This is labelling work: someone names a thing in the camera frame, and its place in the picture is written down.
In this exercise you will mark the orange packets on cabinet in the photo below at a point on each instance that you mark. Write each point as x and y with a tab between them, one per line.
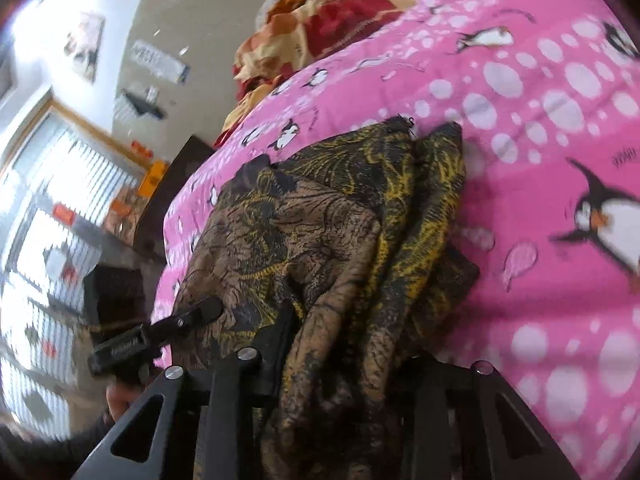
122	212

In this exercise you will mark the brown yellow patterned garment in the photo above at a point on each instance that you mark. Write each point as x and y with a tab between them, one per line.
320	240

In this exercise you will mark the red wall sign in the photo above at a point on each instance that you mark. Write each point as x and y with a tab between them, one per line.
142	149

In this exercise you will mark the pink penguin print blanket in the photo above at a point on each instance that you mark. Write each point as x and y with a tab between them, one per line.
525	185

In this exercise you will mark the dark wooden cabinet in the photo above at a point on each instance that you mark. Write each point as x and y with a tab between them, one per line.
170	195

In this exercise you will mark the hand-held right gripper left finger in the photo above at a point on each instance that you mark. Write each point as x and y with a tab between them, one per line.
277	355

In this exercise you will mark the person's left hand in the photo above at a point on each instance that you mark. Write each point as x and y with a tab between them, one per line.
122	402

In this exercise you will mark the red yellow floral blanket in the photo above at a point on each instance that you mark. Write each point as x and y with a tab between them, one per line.
325	20

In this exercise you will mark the orange box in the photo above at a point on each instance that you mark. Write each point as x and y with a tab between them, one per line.
152	176

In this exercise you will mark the black wall hanger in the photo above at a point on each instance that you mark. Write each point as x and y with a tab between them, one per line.
142	104

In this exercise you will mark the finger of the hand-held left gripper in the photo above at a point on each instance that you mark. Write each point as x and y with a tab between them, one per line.
192	316

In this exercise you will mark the framed wall picture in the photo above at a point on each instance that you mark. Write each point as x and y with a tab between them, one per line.
85	47

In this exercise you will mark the window with metal grille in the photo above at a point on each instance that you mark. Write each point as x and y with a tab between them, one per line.
55	240

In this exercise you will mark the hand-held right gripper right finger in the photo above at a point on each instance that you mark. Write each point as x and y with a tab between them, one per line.
440	410

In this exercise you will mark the person's left forearm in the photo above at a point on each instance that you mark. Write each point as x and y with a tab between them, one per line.
55	445

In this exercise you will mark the white blue wall poster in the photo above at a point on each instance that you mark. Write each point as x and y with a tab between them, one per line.
160	62

